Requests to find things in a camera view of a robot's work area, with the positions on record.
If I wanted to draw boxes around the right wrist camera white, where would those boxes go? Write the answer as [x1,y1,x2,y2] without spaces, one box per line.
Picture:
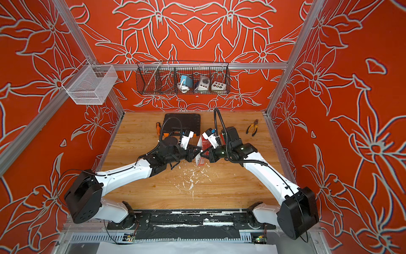
[203,128,221,148]

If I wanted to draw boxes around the black orange tool case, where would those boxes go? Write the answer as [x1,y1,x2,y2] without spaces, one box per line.
[162,113,201,137]

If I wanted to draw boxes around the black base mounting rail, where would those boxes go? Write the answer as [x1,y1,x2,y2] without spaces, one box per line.
[105,209,276,243]

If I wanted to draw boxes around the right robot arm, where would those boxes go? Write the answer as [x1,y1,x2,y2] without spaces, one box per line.
[200,108,319,243]

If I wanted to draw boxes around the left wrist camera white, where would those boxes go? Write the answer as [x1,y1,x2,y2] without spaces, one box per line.
[180,130,194,150]

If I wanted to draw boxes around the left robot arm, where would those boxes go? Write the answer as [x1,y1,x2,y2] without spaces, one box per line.
[64,136,202,229]

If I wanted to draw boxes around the orange handled screwdriver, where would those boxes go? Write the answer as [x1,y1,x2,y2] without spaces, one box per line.
[155,122,161,138]

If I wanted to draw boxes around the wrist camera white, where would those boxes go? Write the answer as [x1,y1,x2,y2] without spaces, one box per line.
[203,128,221,148]
[180,130,194,150]

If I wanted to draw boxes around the black wire wall basket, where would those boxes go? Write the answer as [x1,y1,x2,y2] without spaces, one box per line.
[135,61,231,95]

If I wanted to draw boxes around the white dotted cube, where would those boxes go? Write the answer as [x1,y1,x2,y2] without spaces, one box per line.
[211,81,226,92]

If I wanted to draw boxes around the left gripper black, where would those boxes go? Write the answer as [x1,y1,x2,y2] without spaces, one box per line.
[165,144,204,166]

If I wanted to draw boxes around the white timer device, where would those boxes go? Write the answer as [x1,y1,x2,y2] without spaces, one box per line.
[194,76,211,92]

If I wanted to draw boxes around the clear plastic wall bin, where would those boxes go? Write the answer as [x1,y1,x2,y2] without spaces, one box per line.
[61,59,118,105]

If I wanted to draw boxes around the red ruler set package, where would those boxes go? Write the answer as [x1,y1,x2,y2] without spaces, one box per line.
[195,135,211,166]

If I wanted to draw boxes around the blue white small box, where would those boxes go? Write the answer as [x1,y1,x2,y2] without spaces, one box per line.
[179,75,193,88]

